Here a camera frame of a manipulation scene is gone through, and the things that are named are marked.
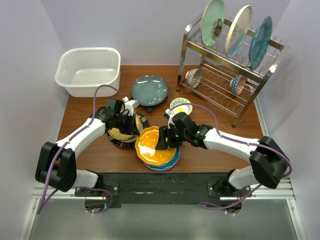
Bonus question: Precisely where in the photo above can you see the blue red bowl in rack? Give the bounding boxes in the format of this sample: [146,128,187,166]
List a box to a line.
[229,75,247,96]

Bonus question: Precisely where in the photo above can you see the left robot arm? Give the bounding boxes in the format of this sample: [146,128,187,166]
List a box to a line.
[35,97,140,196]

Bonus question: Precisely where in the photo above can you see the brown patterned bowl in rack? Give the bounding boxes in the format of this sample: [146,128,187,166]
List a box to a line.
[185,68,203,89]

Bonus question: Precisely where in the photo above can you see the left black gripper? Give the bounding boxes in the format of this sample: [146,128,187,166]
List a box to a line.
[114,112,140,136]

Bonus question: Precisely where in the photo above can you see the woven straw round mat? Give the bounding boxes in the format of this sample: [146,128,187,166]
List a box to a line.
[107,111,142,141]

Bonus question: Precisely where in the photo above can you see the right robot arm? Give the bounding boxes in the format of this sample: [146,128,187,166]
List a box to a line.
[155,109,292,197]

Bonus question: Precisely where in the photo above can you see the yellow teal patterned bowl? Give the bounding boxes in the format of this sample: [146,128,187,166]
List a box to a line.
[169,97,193,115]

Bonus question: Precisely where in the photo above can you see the steel dish rack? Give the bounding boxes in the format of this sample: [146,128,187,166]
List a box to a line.
[176,16,291,129]

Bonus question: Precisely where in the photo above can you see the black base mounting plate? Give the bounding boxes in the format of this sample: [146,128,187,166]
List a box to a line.
[75,172,251,208]

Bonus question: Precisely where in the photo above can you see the blue dotted scalloped plate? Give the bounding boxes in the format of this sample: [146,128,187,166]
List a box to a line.
[144,149,181,172]

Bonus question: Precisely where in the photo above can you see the mint green flower plate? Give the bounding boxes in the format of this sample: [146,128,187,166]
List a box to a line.
[142,147,180,169]

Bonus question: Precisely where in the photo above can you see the teal scalloped plate in rack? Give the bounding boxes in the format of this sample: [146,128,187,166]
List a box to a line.
[248,16,273,70]

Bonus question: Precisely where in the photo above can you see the blue-grey blossom plate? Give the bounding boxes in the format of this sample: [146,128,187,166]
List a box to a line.
[131,75,169,107]

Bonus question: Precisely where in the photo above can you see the beige blue plate in rack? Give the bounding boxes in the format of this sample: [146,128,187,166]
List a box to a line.
[224,5,253,58]

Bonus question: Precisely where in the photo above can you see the mint flower plate in rack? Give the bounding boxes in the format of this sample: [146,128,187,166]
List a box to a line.
[200,0,226,47]

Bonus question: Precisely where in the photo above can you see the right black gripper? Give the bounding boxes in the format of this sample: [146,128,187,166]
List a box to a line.
[155,124,189,151]

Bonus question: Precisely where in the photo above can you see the orange dotted scalloped plate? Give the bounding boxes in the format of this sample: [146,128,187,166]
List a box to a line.
[135,126,177,167]

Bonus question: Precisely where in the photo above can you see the white plastic bin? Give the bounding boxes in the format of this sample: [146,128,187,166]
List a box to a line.
[54,47,121,98]

